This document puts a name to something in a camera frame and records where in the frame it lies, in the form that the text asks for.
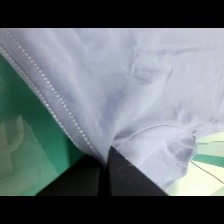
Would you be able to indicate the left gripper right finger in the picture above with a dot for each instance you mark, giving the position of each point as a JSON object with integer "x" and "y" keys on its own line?
{"x": 130, "y": 180}

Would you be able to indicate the pale blue-grey shirt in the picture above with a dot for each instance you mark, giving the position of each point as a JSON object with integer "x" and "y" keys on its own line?
{"x": 110, "y": 83}

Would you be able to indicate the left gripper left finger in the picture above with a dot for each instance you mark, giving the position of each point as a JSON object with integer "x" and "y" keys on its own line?
{"x": 80, "y": 180}

